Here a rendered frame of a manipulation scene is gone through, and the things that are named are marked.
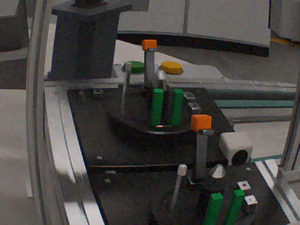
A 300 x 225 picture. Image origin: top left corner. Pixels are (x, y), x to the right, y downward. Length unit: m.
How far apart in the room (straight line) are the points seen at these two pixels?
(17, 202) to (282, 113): 0.57
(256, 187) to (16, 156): 0.45
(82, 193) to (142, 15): 3.29
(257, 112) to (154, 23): 2.98
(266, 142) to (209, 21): 3.13
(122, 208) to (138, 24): 3.34
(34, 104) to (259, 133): 0.52
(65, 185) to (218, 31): 3.47
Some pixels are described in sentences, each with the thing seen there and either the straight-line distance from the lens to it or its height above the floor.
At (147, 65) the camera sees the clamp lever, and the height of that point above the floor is 1.03.
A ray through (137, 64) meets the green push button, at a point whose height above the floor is 0.97.
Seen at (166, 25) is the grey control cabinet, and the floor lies 0.18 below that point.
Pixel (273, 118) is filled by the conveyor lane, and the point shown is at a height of 0.92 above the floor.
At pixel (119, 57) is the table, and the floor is 0.86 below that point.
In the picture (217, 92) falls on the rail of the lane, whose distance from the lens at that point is 1.00.
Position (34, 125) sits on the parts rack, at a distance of 0.56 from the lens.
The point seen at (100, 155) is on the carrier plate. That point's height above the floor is 0.97.
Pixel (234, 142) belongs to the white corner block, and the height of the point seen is 0.99.
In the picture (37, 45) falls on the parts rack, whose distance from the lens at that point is 0.52.
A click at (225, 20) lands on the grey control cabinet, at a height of 0.29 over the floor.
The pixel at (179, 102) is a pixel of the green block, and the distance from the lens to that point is 0.77.
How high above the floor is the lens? 1.35
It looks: 26 degrees down
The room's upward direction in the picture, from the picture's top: 6 degrees clockwise
